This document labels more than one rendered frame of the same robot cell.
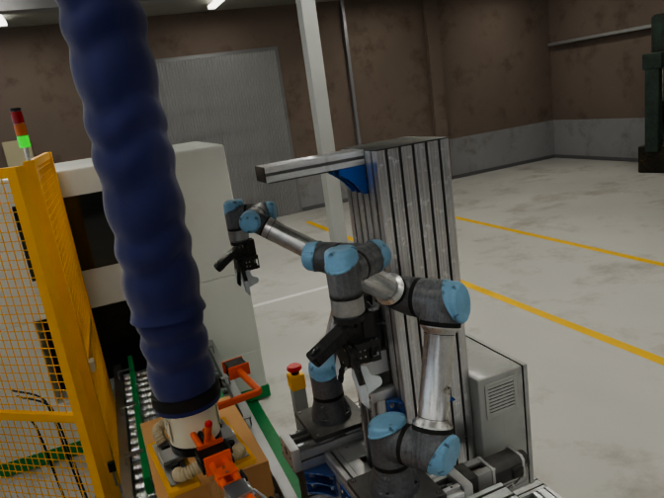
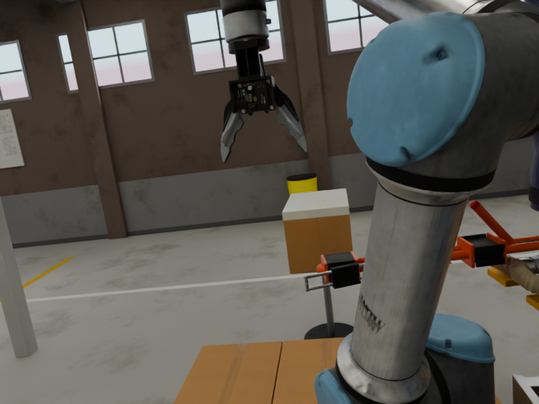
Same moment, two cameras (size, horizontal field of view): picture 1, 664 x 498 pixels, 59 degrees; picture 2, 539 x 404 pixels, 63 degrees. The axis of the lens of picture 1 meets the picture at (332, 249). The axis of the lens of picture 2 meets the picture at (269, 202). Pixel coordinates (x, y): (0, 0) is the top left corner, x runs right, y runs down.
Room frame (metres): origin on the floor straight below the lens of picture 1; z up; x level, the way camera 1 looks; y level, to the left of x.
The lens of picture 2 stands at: (1.61, -0.71, 1.59)
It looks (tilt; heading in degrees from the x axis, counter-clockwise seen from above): 11 degrees down; 118
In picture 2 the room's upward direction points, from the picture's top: 8 degrees counter-clockwise
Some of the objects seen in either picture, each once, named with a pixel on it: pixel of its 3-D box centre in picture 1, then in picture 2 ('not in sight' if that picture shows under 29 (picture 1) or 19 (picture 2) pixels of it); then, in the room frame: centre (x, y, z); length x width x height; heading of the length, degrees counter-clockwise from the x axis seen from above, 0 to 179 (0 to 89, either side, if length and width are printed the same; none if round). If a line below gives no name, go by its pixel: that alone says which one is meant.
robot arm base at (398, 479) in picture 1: (392, 471); not in sight; (1.55, -0.09, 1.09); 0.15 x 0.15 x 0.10
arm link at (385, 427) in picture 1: (390, 438); (446, 365); (1.54, -0.09, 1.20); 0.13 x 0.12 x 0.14; 51
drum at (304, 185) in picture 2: not in sight; (304, 199); (-0.86, 5.14, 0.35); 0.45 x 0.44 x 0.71; 21
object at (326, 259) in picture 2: not in sight; (339, 266); (1.27, 0.29, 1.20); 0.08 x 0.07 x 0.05; 26
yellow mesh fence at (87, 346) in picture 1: (85, 333); not in sight; (3.32, 1.51, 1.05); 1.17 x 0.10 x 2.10; 19
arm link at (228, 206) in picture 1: (235, 214); not in sight; (2.19, 0.34, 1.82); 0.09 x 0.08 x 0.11; 81
